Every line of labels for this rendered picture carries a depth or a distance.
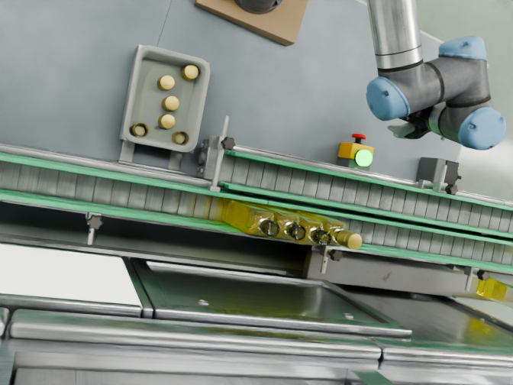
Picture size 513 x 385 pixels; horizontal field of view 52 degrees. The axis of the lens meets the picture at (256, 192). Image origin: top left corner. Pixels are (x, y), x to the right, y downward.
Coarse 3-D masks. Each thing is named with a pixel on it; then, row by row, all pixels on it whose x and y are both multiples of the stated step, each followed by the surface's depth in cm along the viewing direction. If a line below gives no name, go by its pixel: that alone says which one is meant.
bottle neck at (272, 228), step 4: (260, 220) 107; (264, 220) 106; (268, 220) 105; (260, 224) 106; (264, 224) 104; (268, 224) 103; (272, 224) 103; (276, 224) 103; (260, 228) 106; (264, 228) 103; (268, 228) 103; (272, 228) 106; (276, 228) 104; (264, 232) 104; (268, 232) 103; (272, 232) 105; (276, 232) 103; (272, 236) 103
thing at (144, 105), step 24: (144, 48) 120; (144, 72) 128; (168, 72) 129; (144, 96) 128; (192, 96) 131; (144, 120) 129; (192, 120) 129; (144, 144) 123; (168, 144) 124; (192, 144) 126
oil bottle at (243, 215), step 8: (224, 200) 126; (232, 200) 121; (240, 200) 124; (224, 208) 125; (232, 208) 119; (240, 208) 114; (248, 208) 110; (256, 208) 111; (224, 216) 124; (232, 216) 118; (240, 216) 113; (248, 216) 109; (256, 216) 107; (264, 216) 108; (272, 216) 109; (232, 224) 118; (240, 224) 112; (248, 224) 108; (256, 224) 107; (248, 232) 108; (256, 232) 108
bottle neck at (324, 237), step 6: (312, 228) 111; (318, 228) 111; (312, 234) 110; (318, 234) 107; (324, 234) 107; (330, 234) 108; (312, 240) 110; (318, 240) 107; (324, 240) 109; (330, 240) 108
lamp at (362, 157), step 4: (360, 152) 142; (364, 152) 141; (368, 152) 142; (356, 156) 143; (360, 156) 141; (364, 156) 141; (368, 156) 141; (356, 160) 143; (360, 160) 141; (364, 160) 141; (368, 160) 142; (360, 164) 142; (364, 164) 142; (368, 164) 142
